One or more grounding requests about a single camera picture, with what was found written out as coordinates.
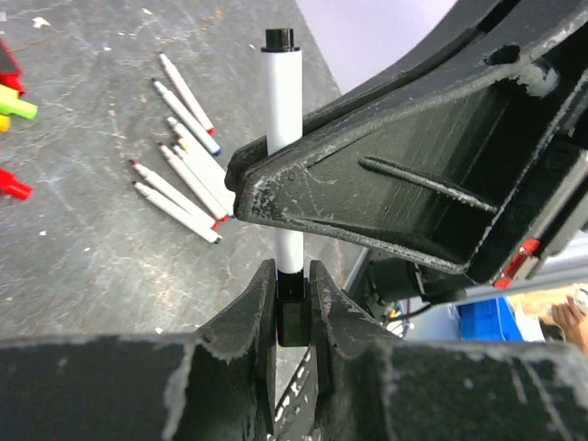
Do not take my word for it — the white marker blue eraser cap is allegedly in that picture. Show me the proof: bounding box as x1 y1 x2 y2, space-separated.
132 181 221 243

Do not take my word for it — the uncapped white marker red end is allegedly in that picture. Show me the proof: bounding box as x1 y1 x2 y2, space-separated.
157 52 215 135

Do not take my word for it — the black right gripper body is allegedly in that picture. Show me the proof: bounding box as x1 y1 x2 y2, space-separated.
367 1 587 284

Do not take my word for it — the blue crate in background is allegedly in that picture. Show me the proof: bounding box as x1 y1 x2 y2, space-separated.
458 297 524 342

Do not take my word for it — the white marker red eraser cap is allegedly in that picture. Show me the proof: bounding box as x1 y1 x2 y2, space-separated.
157 142 228 221

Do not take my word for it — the white marker black cap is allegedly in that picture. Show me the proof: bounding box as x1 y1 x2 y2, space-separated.
260 28 310 347

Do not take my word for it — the person hand in background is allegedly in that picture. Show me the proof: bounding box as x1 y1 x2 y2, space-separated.
551 296 587 355

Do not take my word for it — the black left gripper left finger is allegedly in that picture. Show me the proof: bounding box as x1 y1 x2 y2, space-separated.
195 259 276 436

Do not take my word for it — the uncapped white marker blue end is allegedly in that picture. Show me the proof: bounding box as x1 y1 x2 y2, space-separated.
151 78 221 156

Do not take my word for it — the white marker yellow cap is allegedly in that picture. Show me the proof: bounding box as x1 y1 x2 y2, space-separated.
177 138 235 217

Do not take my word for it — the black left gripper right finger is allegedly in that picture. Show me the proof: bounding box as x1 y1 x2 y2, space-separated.
310 259 401 410

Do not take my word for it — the white marker green cap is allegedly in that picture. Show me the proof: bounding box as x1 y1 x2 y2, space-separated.
166 116 235 217

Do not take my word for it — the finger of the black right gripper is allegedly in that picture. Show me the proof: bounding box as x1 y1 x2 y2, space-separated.
236 77 570 276
225 82 464 193

